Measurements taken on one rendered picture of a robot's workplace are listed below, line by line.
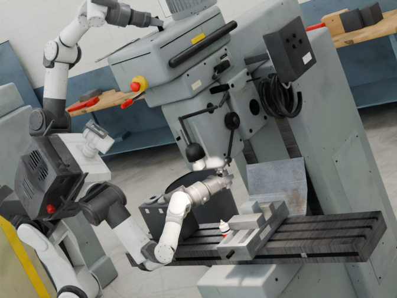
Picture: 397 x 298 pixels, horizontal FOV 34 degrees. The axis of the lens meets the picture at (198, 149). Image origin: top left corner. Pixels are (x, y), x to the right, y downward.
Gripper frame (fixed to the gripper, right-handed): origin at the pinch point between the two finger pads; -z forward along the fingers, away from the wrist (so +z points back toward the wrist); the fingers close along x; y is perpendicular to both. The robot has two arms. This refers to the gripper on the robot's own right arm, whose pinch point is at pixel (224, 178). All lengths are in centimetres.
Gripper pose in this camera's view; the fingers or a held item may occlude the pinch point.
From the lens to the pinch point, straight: 272.8
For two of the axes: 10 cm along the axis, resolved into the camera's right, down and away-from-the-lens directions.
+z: -8.0, 4.6, -3.8
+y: 3.8, 8.9, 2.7
